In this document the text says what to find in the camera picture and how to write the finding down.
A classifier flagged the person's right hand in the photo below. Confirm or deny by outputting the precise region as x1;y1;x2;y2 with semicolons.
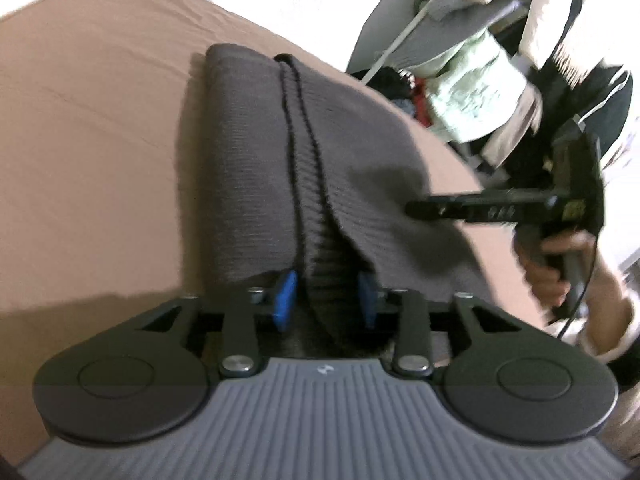
513;231;596;308

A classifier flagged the dark grey knit sweater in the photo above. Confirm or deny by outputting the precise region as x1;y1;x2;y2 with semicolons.
179;44;496;358

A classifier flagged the pile of clothes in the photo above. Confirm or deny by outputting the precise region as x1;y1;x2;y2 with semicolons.
358;0;634;185

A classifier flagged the white cable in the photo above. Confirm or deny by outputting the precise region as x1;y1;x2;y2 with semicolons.
359;0;457;86

